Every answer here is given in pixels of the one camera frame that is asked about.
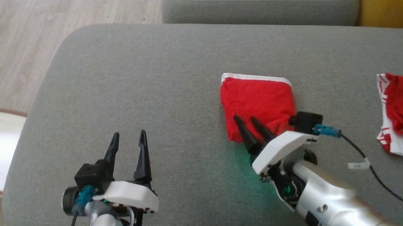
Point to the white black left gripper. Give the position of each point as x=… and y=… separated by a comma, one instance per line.
x=129, y=196

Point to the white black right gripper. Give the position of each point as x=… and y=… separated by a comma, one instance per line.
x=282, y=148

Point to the red mesh shorts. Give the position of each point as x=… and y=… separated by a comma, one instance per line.
x=257, y=102

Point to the large grey sofa seat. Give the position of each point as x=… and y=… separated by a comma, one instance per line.
x=150, y=95

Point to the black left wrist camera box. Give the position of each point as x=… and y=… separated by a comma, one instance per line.
x=90, y=177

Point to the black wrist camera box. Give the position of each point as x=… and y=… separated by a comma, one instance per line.
x=90, y=177
x=306, y=121

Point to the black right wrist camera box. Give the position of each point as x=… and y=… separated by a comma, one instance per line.
x=306, y=121

